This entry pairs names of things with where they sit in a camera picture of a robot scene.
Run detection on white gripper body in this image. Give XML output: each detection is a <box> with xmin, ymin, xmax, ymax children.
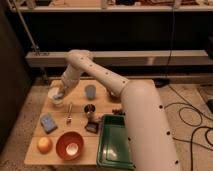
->
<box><xmin>60</xmin><ymin>70</ymin><xmax>79</xmax><ymax>94</ymax></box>

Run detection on light blue towel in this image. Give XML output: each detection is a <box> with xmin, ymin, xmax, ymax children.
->
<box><xmin>53</xmin><ymin>92</ymin><xmax>64</xmax><ymax>100</ymax></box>

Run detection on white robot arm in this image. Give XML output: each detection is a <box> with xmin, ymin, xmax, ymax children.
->
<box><xmin>61</xmin><ymin>50</ymin><xmax>181</xmax><ymax>171</ymax></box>

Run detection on white paper cup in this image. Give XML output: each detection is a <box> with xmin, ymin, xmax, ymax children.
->
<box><xmin>48</xmin><ymin>87</ymin><xmax>63</xmax><ymax>107</ymax></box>

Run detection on blue plastic cup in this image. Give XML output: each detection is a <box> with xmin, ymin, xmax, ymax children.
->
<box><xmin>85</xmin><ymin>85</ymin><xmax>96</xmax><ymax>100</ymax></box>

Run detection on small metal cup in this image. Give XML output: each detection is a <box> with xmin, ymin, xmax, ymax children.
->
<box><xmin>84</xmin><ymin>104</ymin><xmax>96</xmax><ymax>114</ymax></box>

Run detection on metal spoon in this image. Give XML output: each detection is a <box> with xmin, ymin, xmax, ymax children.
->
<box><xmin>66</xmin><ymin>103</ymin><xmax>73</xmax><ymax>124</ymax></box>

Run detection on blue sponge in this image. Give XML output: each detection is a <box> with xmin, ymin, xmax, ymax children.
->
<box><xmin>40</xmin><ymin>114</ymin><xmax>58</xmax><ymax>134</ymax></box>

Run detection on small dark box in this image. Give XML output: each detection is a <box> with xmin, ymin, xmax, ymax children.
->
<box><xmin>85</xmin><ymin>122</ymin><xmax>99</xmax><ymax>133</ymax></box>

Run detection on bunch of dark grapes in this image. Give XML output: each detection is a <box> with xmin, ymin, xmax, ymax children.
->
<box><xmin>112</xmin><ymin>108</ymin><xmax>123</xmax><ymax>115</ymax></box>

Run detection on orange bowl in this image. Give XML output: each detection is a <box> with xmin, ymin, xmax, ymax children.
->
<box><xmin>56</xmin><ymin>131</ymin><xmax>84</xmax><ymax>161</ymax></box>

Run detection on orange fruit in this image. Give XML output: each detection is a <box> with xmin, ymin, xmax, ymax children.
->
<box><xmin>37</xmin><ymin>137</ymin><xmax>53</xmax><ymax>154</ymax></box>

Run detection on white metal shelf beam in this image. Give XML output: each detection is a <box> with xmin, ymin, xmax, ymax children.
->
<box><xmin>26</xmin><ymin>50</ymin><xmax>213</xmax><ymax>68</ymax></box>

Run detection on green plastic tray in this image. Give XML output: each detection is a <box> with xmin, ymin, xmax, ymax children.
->
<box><xmin>96</xmin><ymin>114</ymin><xmax>134</xmax><ymax>171</ymax></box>

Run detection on black floor cables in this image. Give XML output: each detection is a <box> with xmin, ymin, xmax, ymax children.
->
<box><xmin>159</xmin><ymin>83</ymin><xmax>213</xmax><ymax>171</ymax></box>

